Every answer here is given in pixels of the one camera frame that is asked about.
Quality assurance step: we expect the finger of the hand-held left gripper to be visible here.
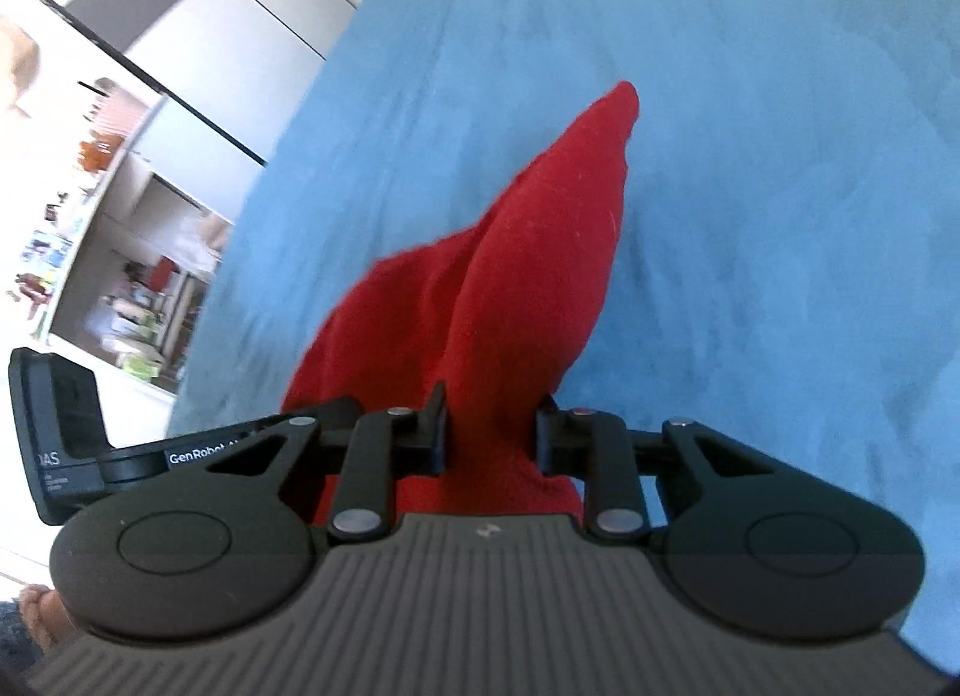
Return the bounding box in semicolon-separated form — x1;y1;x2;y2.
281;396;362;434

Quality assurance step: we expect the red knit sweater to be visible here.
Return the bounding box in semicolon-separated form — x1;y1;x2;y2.
281;81;641;526

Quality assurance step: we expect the white plastic bag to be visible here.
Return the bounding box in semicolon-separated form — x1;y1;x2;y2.
193;212;232;269

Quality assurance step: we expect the orange jar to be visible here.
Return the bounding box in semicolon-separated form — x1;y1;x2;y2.
79;133;121;176

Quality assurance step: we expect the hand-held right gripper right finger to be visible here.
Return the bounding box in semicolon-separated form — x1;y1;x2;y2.
535;396;785;542

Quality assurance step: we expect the pink storage basket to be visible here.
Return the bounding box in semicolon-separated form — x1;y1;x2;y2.
90;85;155;142

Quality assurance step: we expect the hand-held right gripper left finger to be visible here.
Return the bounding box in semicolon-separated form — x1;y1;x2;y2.
204;379;451;543

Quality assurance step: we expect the white and grey wardrobe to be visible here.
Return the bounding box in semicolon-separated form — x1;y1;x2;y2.
66;0;362;221

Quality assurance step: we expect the white shelf unit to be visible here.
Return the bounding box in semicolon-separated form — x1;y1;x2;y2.
0;6;235;401

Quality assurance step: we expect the blue bed sheet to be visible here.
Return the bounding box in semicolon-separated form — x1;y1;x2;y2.
166;0;960;667

